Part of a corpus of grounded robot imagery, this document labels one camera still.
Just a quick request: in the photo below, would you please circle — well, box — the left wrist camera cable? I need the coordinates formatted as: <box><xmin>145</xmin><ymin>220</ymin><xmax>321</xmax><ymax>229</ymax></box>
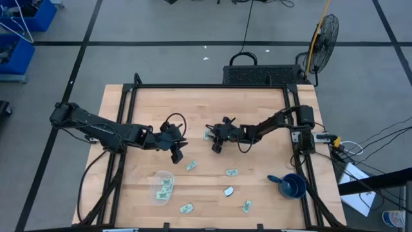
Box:
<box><xmin>165</xmin><ymin>112</ymin><xmax>188</xmax><ymax>139</ymax></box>

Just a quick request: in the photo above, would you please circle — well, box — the black cable loop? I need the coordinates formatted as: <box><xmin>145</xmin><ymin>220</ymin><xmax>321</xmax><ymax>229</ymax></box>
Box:
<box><xmin>229</xmin><ymin>52</ymin><xmax>258</xmax><ymax>67</ymax></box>

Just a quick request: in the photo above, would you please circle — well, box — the dark blue mug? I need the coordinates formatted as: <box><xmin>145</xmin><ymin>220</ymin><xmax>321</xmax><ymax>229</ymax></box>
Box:
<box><xmin>267</xmin><ymin>173</ymin><xmax>308</xmax><ymax>200</ymax></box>

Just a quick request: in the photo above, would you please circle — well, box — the black metal beam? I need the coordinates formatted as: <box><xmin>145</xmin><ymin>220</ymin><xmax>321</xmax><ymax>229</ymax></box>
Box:
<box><xmin>337</xmin><ymin>167</ymin><xmax>412</xmax><ymax>197</ymax></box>

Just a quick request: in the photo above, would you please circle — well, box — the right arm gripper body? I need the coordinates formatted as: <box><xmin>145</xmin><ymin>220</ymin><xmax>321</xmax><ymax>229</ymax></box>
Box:
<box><xmin>223</xmin><ymin>126</ymin><xmax>245</xmax><ymax>143</ymax></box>

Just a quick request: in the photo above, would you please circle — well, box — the black perforated case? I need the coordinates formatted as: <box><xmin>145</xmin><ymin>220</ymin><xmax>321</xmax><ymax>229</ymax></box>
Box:
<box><xmin>222</xmin><ymin>64</ymin><xmax>306</xmax><ymax>86</ymax></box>

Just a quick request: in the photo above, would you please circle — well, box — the clear plastic container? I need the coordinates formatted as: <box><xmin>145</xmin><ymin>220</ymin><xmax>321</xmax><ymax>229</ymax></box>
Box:
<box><xmin>147</xmin><ymin>170</ymin><xmax>176</xmax><ymax>206</ymax></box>

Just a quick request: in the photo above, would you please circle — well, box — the person's shoe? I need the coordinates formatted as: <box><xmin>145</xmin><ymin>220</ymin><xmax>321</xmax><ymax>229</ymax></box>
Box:
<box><xmin>382</xmin><ymin>209</ymin><xmax>406</xmax><ymax>228</ymax></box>

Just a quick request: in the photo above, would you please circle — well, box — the black aluminium table frame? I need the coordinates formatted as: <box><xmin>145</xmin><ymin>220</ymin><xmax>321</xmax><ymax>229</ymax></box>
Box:
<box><xmin>79</xmin><ymin>72</ymin><xmax>345</xmax><ymax>232</ymax></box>

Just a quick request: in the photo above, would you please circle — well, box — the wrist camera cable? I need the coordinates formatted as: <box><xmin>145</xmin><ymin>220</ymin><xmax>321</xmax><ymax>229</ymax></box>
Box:
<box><xmin>236</xmin><ymin>135</ymin><xmax>258</xmax><ymax>154</ymax></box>
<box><xmin>165</xmin><ymin>112</ymin><xmax>188</xmax><ymax>139</ymax></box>

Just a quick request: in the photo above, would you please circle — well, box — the black equipment piece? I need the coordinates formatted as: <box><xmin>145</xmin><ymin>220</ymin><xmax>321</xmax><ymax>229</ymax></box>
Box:
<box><xmin>0</xmin><ymin>100</ymin><xmax>13</xmax><ymax>117</ymax></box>

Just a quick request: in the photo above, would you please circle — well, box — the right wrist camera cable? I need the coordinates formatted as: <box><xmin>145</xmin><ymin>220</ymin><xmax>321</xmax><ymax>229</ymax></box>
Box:
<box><xmin>236</xmin><ymin>135</ymin><xmax>258</xmax><ymax>154</ymax></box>

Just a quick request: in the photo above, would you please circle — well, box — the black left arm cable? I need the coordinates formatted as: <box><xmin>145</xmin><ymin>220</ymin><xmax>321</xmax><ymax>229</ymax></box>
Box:
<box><xmin>77</xmin><ymin>150</ymin><xmax>109</xmax><ymax>225</ymax></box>

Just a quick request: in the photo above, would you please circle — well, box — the yellow cable by fan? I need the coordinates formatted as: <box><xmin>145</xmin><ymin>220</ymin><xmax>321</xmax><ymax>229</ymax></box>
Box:
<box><xmin>305</xmin><ymin>0</ymin><xmax>332</xmax><ymax>77</ymax></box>

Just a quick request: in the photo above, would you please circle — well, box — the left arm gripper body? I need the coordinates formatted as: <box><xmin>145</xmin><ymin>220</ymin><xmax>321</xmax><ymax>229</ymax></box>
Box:
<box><xmin>151</xmin><ymin>130</ymin><xmax>178</xmax><ymax>151</ymax></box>

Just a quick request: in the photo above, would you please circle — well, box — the black floor cable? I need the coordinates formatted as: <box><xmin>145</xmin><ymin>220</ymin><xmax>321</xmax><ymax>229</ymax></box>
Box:
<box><xmin>238</xmin><ymin>0</ymin><xmax>255</xmax><ymax>55</ymax></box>
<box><xmin>353</xmin><ymin>126</ymin><xmax>412</xmax><ymax>159</ymax></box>
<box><xmin>373</xmin><ymin>117</ymin><xmax>412</xmax><ymax>139</ymax></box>

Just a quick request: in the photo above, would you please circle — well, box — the blue storage bin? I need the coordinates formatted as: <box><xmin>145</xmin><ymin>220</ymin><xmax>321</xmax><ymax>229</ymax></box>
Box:
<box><xmin>0</xmin><ymin>34</ymin><xmax>35</xmax><ymax>84</ymax></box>
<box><xmin>0</xmin><ymin>0</ymin><xmax>58</xmax><ymax>32</ymax></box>

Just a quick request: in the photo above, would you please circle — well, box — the white looped cable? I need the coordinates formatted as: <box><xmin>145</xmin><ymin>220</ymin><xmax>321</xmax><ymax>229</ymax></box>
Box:
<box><xmin>341</xmin><ymin>140</ymin><xmax>364</xmax><ymax>156</ymax></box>

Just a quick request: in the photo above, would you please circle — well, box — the black floor fan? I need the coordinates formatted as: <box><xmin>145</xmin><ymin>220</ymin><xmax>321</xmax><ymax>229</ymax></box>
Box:
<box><xmin>304</xmin><ymin>13</ymin><xmax>341</xmax><ymax>87</ymax></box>

